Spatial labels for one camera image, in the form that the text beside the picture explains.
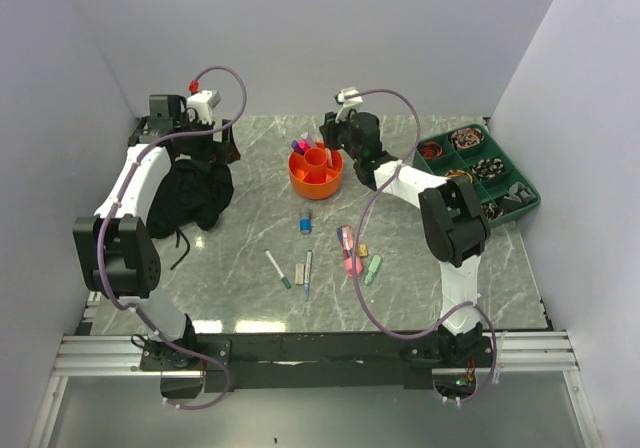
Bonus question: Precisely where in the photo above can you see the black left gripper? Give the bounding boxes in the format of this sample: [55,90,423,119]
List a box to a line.
[175,112,240,165]

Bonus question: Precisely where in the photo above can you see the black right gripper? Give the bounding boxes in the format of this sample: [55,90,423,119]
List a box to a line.
[318,108,362,163]

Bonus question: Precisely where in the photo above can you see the white green marker pen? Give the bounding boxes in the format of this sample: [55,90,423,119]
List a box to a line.
[264,249,292,289]

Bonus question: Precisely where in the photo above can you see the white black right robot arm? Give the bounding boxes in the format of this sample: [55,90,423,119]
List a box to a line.
[320,109,496,367]

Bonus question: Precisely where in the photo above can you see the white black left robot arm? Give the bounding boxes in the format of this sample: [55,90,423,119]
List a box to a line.
[73,88,241,370]

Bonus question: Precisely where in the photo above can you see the black cloth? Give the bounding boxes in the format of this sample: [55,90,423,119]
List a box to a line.
[146,159,234,270]

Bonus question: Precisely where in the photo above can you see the orange round desk organizer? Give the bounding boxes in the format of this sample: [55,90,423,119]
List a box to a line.
[288,143,344,200]

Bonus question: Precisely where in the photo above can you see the orange black rolled ribbon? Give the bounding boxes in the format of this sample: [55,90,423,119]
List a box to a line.
[417,141,444,161]

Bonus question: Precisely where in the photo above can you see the pink black rolled ribbon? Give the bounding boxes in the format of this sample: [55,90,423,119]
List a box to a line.
[449,126,485,151]

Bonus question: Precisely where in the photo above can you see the yellow black rolled ribbon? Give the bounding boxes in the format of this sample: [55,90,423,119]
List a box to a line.
[444,169,474,183]

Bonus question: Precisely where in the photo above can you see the green compartment tray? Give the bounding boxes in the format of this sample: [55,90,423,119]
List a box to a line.
[413,123,541,228]

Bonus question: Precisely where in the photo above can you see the mint green highlighter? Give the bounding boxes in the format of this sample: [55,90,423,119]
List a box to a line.
[364,254,383,286]

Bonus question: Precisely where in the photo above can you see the beige black rolled ribbon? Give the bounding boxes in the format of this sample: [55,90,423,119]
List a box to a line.
[471,157,505,180]

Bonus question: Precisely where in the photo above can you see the beige eraser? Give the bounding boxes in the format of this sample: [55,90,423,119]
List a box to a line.
[294,263,304,286]

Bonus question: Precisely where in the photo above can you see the brown black rolled ribbon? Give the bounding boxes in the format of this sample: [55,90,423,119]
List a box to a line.
[482,202,504,222]

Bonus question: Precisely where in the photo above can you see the grey black clips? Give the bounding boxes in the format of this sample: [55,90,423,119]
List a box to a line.
[499,182,536,213]

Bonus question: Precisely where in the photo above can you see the black base bar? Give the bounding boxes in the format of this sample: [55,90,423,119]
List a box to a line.
[138,330,496,394]

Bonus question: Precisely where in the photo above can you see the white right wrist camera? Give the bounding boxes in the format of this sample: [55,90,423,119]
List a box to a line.
[335,87,363,122]

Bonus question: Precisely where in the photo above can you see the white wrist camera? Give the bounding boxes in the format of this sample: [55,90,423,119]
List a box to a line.
[335,87,363,122]
[186,81,221,125]

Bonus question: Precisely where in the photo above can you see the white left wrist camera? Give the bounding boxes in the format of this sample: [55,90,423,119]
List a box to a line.
[186,81,221,125]

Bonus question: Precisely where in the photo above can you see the aluminium rail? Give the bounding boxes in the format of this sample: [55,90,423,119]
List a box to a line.
[51,332,579,377]

